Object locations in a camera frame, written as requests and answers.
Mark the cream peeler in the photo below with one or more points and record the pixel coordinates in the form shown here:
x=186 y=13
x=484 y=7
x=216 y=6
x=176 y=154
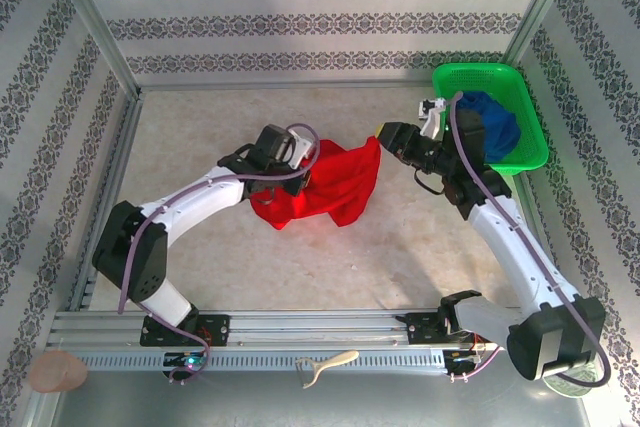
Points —
x=327 y=363

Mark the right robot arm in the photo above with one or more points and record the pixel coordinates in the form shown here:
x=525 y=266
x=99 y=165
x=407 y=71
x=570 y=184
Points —
x=515 y=257

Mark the blue cloth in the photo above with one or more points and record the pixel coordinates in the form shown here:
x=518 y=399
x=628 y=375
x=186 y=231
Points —
x=502 y=127

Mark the aluminium frame post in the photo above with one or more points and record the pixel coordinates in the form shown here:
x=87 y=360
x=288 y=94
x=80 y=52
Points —
x=95 y=22
x=542 y=2

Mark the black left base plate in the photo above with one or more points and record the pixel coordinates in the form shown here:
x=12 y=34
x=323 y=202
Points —
x=215 y=329

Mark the green plastic basket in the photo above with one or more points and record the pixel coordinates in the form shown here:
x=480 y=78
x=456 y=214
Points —
x=527 y=112

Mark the green patterned round disc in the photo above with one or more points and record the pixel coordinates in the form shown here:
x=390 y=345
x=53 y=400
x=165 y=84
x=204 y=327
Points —
x=570 y=388

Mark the small controller board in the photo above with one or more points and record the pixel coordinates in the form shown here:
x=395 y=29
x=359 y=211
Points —
x=462 y=358
x=186 y=361

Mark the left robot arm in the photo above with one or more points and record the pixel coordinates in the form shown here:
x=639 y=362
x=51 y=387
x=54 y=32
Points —
x=200 y=194

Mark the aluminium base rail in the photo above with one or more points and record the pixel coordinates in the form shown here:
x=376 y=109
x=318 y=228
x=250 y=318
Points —
x=310 y=327

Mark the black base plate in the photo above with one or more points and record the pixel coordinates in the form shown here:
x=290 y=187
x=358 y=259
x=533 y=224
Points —
x=215 y=329
x=422 y=327

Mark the aluminium side rail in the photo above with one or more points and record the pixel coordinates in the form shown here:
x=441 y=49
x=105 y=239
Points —
x=112 y=172
x=531 y=207

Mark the red t-shirt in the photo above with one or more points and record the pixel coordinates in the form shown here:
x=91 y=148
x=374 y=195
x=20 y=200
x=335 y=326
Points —
x=340 y=182

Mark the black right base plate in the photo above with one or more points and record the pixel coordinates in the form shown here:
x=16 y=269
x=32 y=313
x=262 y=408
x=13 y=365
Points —
x=422 y=327

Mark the aluminium back bar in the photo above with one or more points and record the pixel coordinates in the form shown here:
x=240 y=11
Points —
x=300 y=84

